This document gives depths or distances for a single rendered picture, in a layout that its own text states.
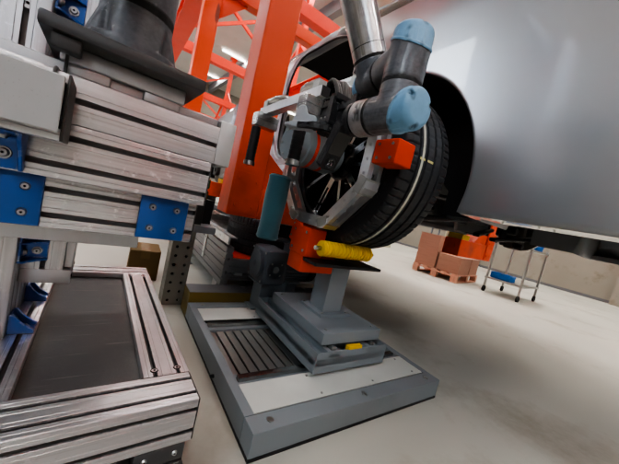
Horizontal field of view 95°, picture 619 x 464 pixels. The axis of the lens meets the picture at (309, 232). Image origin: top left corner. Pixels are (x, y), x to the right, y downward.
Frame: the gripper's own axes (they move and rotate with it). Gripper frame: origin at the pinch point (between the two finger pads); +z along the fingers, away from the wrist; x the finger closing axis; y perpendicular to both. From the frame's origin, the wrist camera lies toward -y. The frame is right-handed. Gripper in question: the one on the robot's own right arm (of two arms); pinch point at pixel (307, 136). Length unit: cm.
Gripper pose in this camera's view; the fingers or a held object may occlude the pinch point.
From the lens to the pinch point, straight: 82.3
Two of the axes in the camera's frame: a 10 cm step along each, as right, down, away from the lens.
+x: -8.1, -1.4, -5.8
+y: 2.3, -9.7, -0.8
